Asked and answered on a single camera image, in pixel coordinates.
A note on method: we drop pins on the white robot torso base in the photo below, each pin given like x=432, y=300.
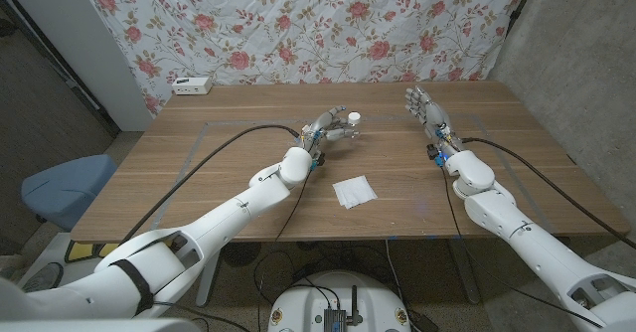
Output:
x=303, y=307

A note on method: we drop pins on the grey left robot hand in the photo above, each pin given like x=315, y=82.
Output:
x=323, y=128

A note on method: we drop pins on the grey round floor object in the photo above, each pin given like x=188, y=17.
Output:
x=42, y=277

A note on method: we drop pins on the yellow and black floor object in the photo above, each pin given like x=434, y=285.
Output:
x=82, y=251

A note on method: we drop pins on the blue chair seat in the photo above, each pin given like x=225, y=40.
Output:
x=64, y=188

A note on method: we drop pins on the black power adapter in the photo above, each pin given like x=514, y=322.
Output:
x=422, y=322

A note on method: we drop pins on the floral rose backdrop cloth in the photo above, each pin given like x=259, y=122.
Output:
x=308, y=29

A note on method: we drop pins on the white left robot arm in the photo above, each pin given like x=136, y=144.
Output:
x=233, y=213

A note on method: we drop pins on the white table leg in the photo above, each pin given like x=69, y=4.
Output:
x=208, y=282

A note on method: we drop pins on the black module with antenna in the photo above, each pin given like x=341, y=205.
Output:
x=334, y=319

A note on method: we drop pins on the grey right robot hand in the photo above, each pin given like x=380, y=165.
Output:
x=434, y=118

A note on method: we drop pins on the white folded tissue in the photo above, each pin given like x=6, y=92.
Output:
x=354, y=192

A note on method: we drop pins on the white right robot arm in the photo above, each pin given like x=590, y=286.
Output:
x=507, y=217

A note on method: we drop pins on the white wall panel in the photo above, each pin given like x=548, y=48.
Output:
x=84, y=39

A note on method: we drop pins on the clear bottle with white cap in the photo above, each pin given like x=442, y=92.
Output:
x=354, y=118

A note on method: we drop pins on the grey table leg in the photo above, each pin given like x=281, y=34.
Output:
x=464, y=272

